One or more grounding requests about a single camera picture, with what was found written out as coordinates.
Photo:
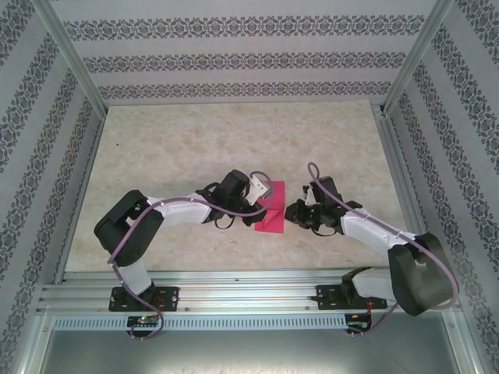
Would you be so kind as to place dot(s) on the aluminium frame post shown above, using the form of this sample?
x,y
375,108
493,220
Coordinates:
x,y
73,54
415,54

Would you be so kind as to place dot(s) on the aluminium mounting rail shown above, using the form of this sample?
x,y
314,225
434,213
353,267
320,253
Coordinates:
x,y
249,290

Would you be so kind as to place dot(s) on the pink cloth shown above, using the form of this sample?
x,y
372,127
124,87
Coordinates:
x,y
277,195

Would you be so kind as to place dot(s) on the grey metal sheet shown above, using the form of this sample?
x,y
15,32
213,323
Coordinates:
x,y
249,350

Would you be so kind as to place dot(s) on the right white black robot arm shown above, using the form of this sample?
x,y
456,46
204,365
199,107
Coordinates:
x,y
421,280

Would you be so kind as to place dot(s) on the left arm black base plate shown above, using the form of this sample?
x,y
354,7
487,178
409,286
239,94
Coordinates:
x,y
171,298

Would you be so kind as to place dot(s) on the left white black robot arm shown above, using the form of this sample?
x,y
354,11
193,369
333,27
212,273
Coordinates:
x,y
124,233

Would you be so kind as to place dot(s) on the aluminium side rail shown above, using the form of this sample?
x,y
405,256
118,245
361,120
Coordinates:
x,y
398,167
81,195

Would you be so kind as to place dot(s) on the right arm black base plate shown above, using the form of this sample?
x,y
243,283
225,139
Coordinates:
x,y
380,300

